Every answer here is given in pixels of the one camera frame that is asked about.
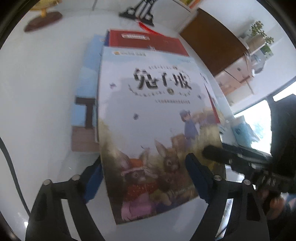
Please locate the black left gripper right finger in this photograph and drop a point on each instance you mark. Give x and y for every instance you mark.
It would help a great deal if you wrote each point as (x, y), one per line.
(247, 217)

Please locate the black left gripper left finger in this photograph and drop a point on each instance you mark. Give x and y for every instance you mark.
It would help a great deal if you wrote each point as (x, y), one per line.
(47, 219)

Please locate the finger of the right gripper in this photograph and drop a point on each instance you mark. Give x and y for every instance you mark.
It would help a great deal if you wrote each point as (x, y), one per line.
(248, 152)
(224, 156)

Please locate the rabbit hill picture book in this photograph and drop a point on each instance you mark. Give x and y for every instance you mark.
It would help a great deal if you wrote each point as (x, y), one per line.
(144, 165)

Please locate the red fairy tale book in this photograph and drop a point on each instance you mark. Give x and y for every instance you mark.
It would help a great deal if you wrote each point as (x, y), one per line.
(148, 41)

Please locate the person's hand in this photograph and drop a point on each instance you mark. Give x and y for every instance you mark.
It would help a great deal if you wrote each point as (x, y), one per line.
(272, 207)

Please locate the blue tissue pack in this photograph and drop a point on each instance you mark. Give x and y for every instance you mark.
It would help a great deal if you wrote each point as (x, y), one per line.
(243, 133)

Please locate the brown wooden cabinet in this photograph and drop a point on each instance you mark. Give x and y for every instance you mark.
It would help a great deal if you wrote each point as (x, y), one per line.
(216, 46)

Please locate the potted green plant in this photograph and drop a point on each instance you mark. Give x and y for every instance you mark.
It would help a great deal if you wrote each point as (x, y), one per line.
(258, 38)

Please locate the light blue pixel book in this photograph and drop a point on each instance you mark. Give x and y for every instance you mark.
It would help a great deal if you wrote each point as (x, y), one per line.
(84, 116)

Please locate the red tassel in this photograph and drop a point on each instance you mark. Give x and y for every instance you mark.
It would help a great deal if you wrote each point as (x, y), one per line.
(147, 29)

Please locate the black ornament stand with fan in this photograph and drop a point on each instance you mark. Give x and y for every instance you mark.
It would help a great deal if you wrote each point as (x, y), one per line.
(141, 12)

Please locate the golden desk globe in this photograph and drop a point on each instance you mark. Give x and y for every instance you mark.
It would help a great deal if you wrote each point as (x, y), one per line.
(45, 18)

